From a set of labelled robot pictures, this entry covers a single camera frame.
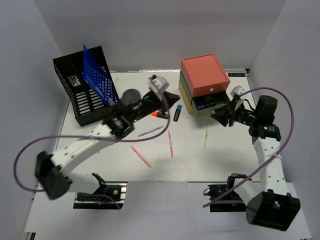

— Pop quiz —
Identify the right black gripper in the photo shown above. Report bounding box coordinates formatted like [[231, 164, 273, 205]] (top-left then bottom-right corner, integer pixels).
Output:
[[210, 98, 258, 127]]

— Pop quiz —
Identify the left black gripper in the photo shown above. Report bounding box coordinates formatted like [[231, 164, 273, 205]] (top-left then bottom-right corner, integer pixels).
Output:
[[130, 91, 180, 123]]

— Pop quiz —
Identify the blue cap black highlighter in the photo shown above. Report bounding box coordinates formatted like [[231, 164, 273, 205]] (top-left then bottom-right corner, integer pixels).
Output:
[[173, 104, 182, 122]]

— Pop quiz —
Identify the green drawer box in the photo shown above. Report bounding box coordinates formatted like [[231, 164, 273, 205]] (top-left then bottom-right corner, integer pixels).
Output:
[[179, 71, 231, 117]]

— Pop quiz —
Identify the yellow bottom drawer box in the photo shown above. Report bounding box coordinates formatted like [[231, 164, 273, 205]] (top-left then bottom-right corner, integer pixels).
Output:
[[178, 81, 194, 115]]

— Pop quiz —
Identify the orange cap black highlighter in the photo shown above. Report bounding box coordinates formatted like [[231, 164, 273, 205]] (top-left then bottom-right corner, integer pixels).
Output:
[[151, 111, 170, 120]]

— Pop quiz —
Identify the purple cap black highlighter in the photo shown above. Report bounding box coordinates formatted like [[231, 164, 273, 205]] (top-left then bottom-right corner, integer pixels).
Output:
[[196, 103, 216, 111]]

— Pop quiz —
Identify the yellow thin pen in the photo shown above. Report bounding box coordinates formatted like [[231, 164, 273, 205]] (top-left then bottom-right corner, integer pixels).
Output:
[[203, 123, 210, 148]]

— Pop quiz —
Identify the blue plastic folder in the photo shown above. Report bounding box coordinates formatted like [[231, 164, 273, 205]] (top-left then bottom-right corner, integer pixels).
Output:
[[83, 45, 117, 106]]

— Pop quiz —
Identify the green cap black highlighter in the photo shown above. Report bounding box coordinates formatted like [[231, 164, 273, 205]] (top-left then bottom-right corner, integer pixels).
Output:
[[194, 95, 213, 104]]

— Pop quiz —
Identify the salmon top drawer box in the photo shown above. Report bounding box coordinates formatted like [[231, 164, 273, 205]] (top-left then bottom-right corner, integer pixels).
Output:
[[181, 53, 230, 97]]

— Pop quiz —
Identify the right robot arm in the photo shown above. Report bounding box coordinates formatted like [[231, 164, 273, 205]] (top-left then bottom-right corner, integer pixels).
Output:
[[210, 94, 301, 232]]

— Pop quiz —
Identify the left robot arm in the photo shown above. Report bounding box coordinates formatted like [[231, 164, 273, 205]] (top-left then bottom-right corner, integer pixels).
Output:
[[35, 89, 165, 200]]

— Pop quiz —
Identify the blue thin pen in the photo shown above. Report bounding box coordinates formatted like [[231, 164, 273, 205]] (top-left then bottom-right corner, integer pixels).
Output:
[[137, 126, 164, 138]]

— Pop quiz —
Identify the pink thin pen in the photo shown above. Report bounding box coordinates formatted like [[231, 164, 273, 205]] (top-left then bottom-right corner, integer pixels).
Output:
[[168, 130, 174, 159]]

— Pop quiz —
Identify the orange thin pen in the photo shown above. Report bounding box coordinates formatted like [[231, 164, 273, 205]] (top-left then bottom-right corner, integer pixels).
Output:
[[130, 145, 152, 168]]

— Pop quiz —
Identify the black mesh file organizer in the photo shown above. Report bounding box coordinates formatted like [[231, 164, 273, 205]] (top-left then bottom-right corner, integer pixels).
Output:
[[53, 46, 119, 127]]

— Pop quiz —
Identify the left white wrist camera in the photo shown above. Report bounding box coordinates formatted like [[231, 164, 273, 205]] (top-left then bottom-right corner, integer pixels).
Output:
[[148, 74, 169, 99]]

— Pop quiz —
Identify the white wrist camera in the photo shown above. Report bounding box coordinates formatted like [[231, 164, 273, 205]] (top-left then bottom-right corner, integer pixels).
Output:
[[148, 74, 169, 99], [230, 85, 245, 107]]

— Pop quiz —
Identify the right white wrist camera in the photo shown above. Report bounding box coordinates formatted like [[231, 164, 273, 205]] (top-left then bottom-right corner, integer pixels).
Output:
[[230, 85, 245, 107]]

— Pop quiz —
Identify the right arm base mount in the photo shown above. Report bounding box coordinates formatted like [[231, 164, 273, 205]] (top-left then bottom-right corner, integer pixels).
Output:
[[203, 173, 258, 213]]

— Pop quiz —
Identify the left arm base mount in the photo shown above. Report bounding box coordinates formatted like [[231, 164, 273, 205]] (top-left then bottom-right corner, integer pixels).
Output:
[[73, 173, 127, 210]]

